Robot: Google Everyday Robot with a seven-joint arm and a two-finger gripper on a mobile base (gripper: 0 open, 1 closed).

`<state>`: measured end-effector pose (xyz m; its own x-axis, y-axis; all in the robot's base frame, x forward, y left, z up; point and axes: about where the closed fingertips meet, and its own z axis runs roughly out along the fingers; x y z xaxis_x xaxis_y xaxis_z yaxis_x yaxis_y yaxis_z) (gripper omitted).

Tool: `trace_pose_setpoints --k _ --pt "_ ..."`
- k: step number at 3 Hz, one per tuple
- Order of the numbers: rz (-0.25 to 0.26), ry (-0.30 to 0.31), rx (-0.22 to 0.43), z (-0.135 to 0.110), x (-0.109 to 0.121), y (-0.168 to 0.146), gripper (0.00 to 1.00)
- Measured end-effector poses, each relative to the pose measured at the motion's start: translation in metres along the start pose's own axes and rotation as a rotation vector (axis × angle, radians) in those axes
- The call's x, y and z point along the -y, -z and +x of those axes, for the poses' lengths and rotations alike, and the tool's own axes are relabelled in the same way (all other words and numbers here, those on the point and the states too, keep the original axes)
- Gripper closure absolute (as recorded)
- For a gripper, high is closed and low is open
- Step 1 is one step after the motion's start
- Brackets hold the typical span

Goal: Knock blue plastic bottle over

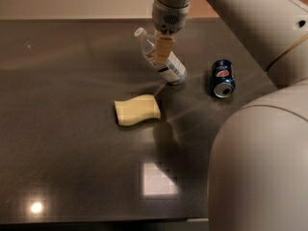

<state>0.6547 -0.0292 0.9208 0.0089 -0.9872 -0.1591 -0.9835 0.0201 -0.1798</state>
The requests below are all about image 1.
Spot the blue Pepsi can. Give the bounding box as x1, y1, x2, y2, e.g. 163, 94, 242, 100
212, 60, 236, 98

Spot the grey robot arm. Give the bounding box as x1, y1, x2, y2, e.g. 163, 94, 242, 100
152, 0, 308, 231

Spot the clear blue-label plastic bottle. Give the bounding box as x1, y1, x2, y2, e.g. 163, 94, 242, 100
134, 27, 187, 85

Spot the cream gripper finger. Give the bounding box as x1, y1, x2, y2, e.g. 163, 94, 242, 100
155, 33, 175, 64

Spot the yellow sponge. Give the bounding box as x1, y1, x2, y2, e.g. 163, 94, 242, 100
115, 94, 161, 126

